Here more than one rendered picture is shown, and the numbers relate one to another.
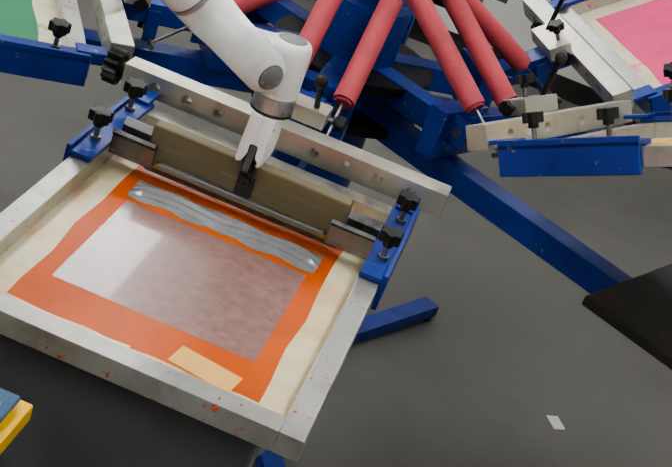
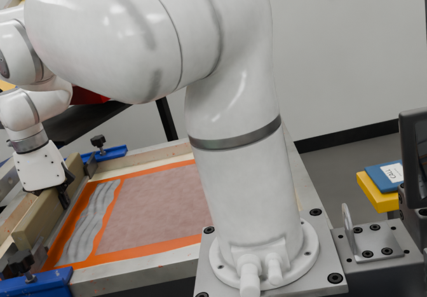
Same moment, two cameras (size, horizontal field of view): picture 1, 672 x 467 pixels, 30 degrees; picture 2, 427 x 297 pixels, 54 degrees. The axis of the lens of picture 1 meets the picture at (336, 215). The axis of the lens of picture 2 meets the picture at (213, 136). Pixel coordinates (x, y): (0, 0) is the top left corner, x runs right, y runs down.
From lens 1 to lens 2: 2.03 m
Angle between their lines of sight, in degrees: 80
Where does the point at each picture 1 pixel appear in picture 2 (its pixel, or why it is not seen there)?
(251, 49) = not seen: hidden behind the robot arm
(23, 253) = not seen: hidden behind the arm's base
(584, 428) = not seen: outside the picture
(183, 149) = (40, 222)
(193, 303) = (197, 185)
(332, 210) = (79, 163)
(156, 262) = (168, 210)
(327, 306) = (150, 165)
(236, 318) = (195, 173)
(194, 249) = (136, 210)
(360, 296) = (145, 149)
